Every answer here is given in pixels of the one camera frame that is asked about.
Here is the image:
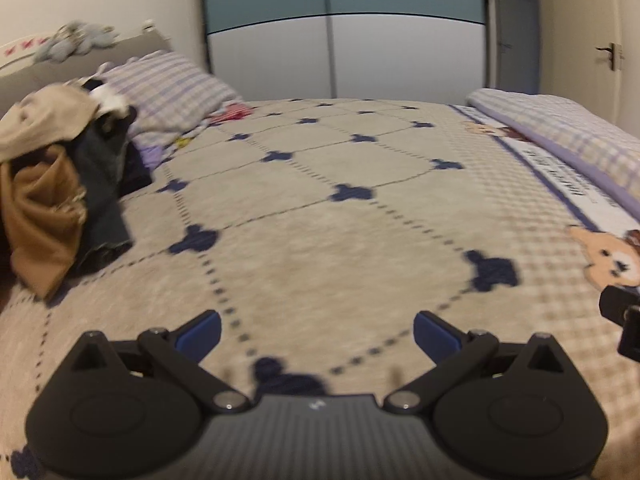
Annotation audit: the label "purple cloth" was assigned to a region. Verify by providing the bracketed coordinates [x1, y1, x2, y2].
[140, 145, 168, 171]

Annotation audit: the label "white door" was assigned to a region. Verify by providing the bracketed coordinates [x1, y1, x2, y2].
[535, 0, 621, 111]

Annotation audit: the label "red wall stickers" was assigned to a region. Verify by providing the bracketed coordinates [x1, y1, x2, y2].
[2, 37, 48, 57]

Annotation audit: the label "grey plush toy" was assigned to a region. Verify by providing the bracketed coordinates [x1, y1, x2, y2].
[32, 21, 121, 65]

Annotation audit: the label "bear printed blanket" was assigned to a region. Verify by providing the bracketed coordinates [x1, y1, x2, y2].
[0, 97, 640, 480]

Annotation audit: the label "white cloth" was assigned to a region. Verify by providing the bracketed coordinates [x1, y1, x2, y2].
[90, 82, 128, 113]

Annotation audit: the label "dark blue jeans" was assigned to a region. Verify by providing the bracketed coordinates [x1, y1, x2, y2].
[70, 120, 133, 276]

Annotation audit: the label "pink cloth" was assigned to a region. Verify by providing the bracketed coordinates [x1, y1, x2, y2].
[207, 102, 251, 126]

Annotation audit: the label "black door handle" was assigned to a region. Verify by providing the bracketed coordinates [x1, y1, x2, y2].
[595, 42, 625, 72]

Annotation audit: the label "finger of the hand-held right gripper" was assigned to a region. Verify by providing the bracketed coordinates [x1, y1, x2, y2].
[599, 285, 640, 358]

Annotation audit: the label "tan brown garment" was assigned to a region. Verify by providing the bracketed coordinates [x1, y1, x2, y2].
[0, 145, 86, 301]

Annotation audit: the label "purple plaid pillow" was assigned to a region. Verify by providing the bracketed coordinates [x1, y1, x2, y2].
[97, 50, 246, 151]

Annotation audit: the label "grey door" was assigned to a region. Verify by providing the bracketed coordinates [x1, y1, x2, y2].
[482, 0, 543, 93]

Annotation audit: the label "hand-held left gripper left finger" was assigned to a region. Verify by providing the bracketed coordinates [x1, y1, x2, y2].
[56, 309, 253, 414]

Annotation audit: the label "sliding door wardrobe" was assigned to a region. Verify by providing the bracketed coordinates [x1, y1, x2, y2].
[200, 0, 493, 103]

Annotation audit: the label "purple plaid quilt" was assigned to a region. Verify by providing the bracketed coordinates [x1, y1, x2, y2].
[466, 87, 640, 211]

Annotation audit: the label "navy garment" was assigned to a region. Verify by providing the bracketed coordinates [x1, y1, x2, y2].
[120, 140, 153, 193]

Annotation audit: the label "grey headboard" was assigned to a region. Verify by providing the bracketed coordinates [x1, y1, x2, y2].
[0, 27, 173, 121]

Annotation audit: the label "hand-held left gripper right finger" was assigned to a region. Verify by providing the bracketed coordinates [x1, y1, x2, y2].
[383, 310, 582, 414]

